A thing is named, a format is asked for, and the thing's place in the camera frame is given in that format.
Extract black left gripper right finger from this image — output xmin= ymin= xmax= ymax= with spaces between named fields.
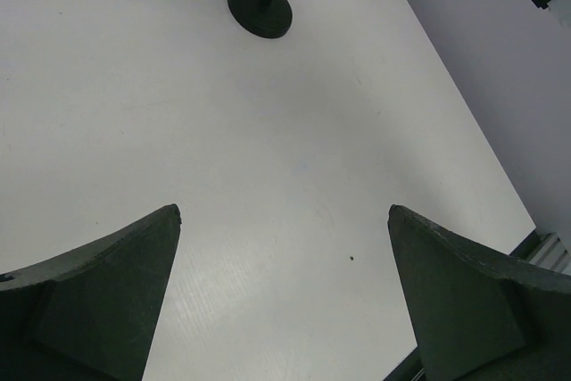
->
xmin=388 ymin=205 xmax=570 ymax=380

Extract aluminium front rail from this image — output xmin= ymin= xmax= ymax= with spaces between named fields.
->
xmin=528 ymin=233 xmax=570 ymax=273

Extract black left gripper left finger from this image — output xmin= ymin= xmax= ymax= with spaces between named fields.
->
xmin=1 ymin=204 xmax=181 ymax=380

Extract black round-base phone stand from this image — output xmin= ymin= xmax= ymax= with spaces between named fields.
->
xmin=227 ymin=0 xmax=293 ymax=39

